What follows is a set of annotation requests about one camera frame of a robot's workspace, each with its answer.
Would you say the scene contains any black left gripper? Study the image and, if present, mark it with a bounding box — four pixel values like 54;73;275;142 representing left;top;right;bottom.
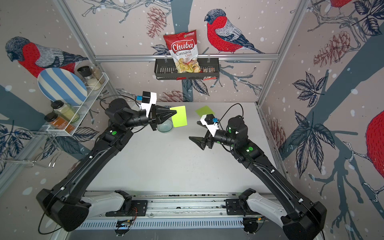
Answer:
123;106;176;132

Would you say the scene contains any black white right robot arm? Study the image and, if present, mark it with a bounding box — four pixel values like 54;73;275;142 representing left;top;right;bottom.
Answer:
189;114;327;240

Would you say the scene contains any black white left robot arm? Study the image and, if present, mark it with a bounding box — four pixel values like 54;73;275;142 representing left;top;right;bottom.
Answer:
36;99;177;232

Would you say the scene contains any pale green ceramic bowl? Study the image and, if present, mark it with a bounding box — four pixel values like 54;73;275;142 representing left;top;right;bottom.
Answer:
157;119;174;133

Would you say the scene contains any red Chuba cassava chips bag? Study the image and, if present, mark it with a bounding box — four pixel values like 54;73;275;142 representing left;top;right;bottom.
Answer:
164;30;201;74

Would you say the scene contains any brown spice glass jar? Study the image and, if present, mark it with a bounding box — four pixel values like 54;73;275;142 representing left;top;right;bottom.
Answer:
91;65;105;85

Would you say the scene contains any black lid spice grinder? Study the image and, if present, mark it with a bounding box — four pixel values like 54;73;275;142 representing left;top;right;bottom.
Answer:
77;66;102;91

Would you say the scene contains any green sauce jar black lid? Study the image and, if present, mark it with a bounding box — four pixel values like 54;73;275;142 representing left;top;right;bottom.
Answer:
51;100;80;123

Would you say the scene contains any orange sauce jar black lid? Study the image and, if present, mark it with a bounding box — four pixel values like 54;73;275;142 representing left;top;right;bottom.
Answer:
44;112;75;134

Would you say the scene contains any blue white striped plate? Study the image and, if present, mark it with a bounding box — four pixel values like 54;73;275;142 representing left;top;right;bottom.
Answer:
38;68;88;107

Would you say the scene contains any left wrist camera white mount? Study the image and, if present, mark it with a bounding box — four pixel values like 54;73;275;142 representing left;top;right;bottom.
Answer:
136;91;157;118

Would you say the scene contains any black wire wall basket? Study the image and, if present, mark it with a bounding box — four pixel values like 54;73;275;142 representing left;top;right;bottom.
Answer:
154;58;220;81

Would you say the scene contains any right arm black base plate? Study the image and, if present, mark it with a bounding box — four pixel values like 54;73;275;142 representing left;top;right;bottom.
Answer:
226;199;261;217

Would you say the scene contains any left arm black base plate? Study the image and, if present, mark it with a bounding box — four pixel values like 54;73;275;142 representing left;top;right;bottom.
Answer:
106;200;148;217

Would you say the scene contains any white wire wall shelf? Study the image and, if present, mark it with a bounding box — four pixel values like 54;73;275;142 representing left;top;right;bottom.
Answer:
46;73;110;137

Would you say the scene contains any metal wire hook rack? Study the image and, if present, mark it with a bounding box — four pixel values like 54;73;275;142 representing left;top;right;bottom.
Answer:
1;128;64;168

